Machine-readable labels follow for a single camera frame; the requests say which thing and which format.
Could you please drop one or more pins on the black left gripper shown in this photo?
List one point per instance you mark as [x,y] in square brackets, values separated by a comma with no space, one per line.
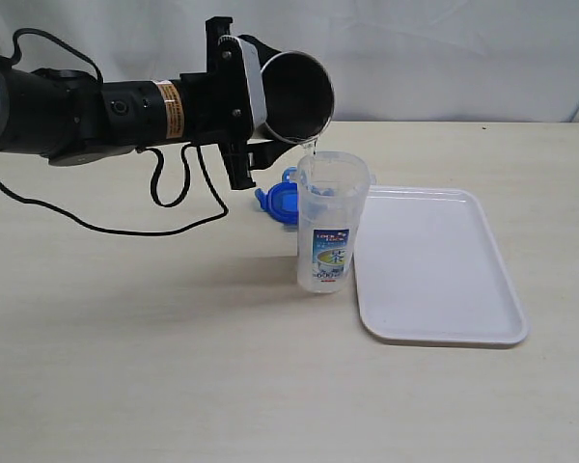
[218,106]

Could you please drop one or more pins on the stainless steel cup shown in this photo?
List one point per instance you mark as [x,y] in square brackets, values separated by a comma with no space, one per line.
[299,97]

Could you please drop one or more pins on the blue bottle lid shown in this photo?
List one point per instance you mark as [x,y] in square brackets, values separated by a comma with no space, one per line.
[280,201]

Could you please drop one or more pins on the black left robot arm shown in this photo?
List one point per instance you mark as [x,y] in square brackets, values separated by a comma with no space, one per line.
[72,117]

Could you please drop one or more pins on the clear plastic tea bottle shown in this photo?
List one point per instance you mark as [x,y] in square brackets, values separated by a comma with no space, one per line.
[332,188]

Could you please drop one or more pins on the white plastic tray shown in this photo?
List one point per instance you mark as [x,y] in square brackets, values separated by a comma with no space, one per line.
[429,272]

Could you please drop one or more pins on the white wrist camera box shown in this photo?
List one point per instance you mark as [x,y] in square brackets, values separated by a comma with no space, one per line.
[255,90]

